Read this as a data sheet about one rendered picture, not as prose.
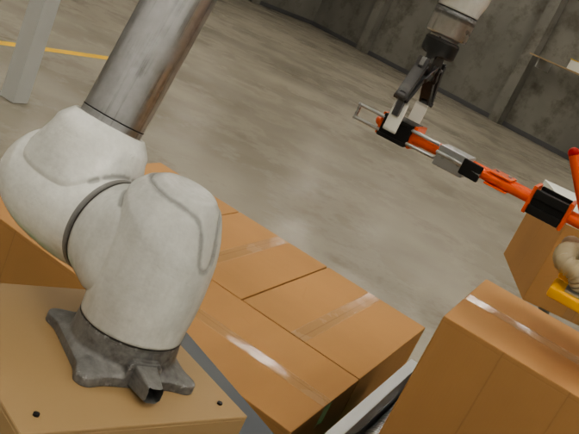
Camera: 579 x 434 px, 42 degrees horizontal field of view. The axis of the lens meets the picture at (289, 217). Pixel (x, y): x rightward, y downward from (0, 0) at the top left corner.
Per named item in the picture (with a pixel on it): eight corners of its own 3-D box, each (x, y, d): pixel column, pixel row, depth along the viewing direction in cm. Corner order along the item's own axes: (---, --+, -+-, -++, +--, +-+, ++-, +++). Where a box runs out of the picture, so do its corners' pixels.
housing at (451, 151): (467, 176, 161) (476, 158, 159) (459, 178, 155) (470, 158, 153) (438, 162, 163) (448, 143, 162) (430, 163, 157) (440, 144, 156)
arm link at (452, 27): (482, 24, 156) (468, 51, 158) (444, 7, 160) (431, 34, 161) (471, 18, 148) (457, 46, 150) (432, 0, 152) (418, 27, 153)
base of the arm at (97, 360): (84, 405, 93) (100, 367, 92) (42, 313, 111) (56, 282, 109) (206, 412, 104) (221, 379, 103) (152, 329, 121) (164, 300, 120)
